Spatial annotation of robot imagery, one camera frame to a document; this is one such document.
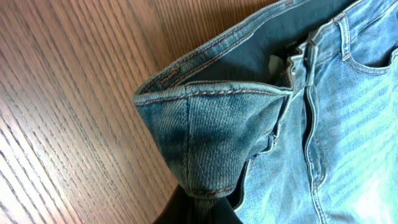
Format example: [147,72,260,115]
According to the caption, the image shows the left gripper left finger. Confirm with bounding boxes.
[153,185,198,224]

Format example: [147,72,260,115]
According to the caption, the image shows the light blue denim jeans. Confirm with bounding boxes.
[133,0,397,223]

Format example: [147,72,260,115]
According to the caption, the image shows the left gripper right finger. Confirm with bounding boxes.
[211,197,242,224]

